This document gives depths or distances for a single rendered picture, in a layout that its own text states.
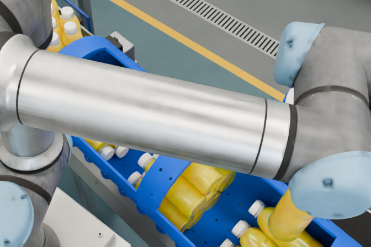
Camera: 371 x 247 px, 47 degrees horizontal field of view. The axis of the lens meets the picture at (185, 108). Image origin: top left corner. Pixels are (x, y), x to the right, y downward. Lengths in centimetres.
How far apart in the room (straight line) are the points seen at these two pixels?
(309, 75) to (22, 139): 47
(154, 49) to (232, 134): 247
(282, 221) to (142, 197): 36
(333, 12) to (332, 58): 294
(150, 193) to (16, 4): 64
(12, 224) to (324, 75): 54
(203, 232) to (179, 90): 85
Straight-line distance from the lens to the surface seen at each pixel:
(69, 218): 100
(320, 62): 47
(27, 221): 77
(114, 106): 38
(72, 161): 141
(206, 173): 103
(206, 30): 299
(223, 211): 124
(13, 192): 79
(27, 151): 77
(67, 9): 150
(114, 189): 129
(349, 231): 227
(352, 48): 49
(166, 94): 38
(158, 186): 100
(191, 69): 274
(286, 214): 84
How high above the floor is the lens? 210
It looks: 55 degrees down
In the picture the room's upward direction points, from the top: 8 degrees clockwise
